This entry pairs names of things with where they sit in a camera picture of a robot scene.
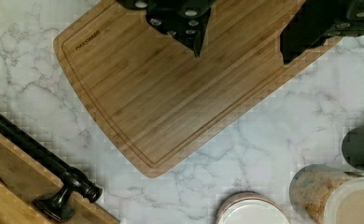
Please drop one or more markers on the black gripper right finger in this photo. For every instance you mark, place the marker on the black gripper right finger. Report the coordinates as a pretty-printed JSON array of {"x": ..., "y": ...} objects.
[{"x": 317, "y": 21}]

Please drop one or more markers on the dark bronze drawer handle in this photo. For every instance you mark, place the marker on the dark bronze drawer handle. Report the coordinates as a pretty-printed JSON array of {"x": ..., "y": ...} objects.
[{"x": 54, "y": 205}]

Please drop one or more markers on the wooden drawer box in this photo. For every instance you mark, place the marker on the wooden drawer box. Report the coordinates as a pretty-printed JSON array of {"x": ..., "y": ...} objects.
[{"x": 22, "y": 179}]

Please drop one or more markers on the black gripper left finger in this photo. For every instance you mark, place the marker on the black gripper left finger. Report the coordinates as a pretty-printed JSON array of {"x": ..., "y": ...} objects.
[{"x": 183, "y": 20}]

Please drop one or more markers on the bamboo cutting board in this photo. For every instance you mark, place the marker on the bamboo cutting board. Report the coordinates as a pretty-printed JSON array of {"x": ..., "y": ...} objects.
[{"x": 157, "y": 101}]

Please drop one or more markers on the dark grey round object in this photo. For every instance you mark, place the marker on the dark grey round object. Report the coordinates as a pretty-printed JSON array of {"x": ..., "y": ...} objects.
[{"x": 353, "y": 148}]

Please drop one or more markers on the clear jar with cereal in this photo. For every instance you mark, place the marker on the clear jar with cereal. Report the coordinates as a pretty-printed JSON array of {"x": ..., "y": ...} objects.
[{"x": 328, "y": 195}]

